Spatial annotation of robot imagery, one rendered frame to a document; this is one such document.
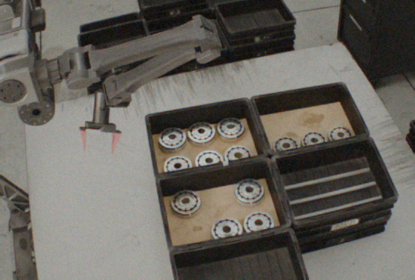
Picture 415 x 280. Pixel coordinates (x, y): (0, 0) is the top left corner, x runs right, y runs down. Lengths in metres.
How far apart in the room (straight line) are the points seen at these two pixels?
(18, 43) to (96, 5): 2.88
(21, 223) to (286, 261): 1.42
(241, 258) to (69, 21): 2.92
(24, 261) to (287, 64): 1.58
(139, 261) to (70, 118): 0.81
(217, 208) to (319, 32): 2.31
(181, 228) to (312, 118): 0.70
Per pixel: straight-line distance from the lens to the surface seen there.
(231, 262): 1.81
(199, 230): 1.88
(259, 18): 3.26
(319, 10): 4.23
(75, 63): 1.54
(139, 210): 2.11
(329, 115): 2.23
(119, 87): 1.75
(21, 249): 2.70
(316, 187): 1.99
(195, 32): 1.50
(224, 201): 1.94
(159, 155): 2.09
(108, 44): 3.18
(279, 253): 1.83
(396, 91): 3.65
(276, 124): 2.17
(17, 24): 1.67
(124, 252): 2.02
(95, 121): 1.84
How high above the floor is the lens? 2.42
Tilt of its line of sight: 47 degrees down
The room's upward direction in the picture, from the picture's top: 4 degrees counter-clockwise
